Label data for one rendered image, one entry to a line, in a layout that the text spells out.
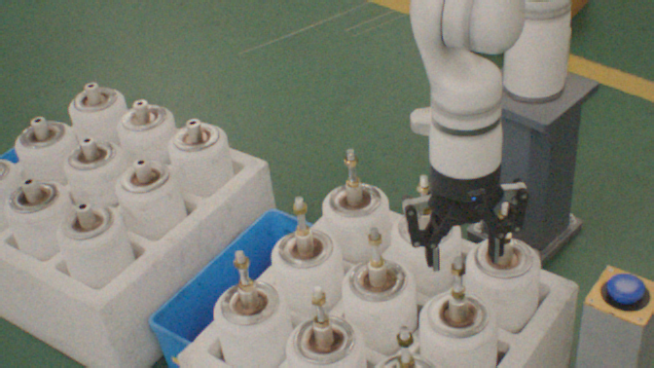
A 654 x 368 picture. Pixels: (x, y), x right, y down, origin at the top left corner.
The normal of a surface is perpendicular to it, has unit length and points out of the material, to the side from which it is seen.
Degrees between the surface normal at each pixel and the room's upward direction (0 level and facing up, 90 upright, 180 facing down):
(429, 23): 87
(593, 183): 0
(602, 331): 90
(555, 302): 0
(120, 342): 90
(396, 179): 0
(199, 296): 88
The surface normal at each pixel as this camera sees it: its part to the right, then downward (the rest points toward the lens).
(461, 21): -0.42, 0.37
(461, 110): -0.24, 0.61
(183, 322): 0.81, 0.28
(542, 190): 0.02, 0.62
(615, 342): -0.58, 0.54
